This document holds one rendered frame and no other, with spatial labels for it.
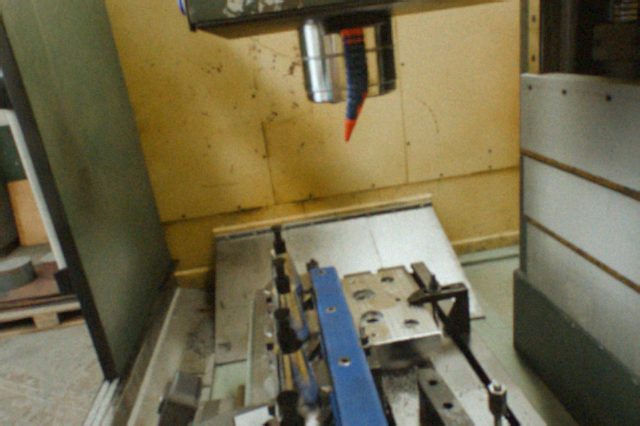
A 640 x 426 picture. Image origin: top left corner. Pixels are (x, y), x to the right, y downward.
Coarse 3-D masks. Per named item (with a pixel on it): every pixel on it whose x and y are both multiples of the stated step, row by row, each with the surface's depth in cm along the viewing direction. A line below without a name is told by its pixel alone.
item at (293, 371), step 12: (276, 348) 43; (300, 348) 43; (276, 360) 43; (288, 360) 42; (300, 360) 43; (276, 372) 43; (288, 372) 43; (300, 372) 43; (312, 372) 45; (276, 384) 44; (288, 384) 43; (300, 384) 43; (312, 384) 44; (276, 396) 44; (300, 396) 43; (312, 396) 44; (276, 408) 45; (300, 408) 43; (312, 408) 44
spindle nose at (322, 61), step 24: (312, 24) 74; (384, 24) 75; (312, 48) 76; (336, 48) 74; (384, 48) 76; (312, 72) 78; (336, 72) 75; (384, 72) 77; (312, 96) 80; (336, 96) 77
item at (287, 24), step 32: (192, 0) 48; (224, 0) 47; (256, 0) 48; (288, 0) 48; (320, 0) 49; (352, 0) 49; (384, 0) 49; (416, 0) 50; (448, 0) 60; (480, 0) 74; (224, 32) 60; (256, 32) 73
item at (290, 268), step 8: (288, 248) 65; (272, 256) 64; (280, 256) 63; (288, 256) 63; (272, 264) 64; (288, 264) 64; (272, 272) 64; (288, 272) 64; (296, 272) 65; (272, 280) 65; (296, 280) 64; (272, 288) 65; (296, 288) 64; (272, 296) 66
